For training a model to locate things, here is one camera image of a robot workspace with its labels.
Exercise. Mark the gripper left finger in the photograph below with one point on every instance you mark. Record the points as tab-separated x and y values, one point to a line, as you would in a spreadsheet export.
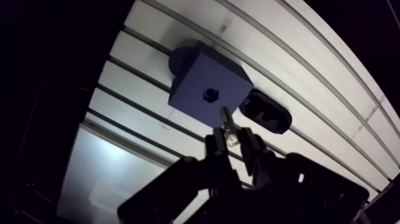
175	194

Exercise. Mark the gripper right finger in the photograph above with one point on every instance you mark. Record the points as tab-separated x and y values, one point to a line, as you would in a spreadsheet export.
312	194

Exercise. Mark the steel bolt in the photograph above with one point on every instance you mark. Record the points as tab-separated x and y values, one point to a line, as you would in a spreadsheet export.
228	128

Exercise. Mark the black oval holder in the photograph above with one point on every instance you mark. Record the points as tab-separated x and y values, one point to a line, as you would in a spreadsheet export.
265	112

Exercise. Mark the dark blue-grey block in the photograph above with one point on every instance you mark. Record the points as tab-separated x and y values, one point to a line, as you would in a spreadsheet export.
206	75

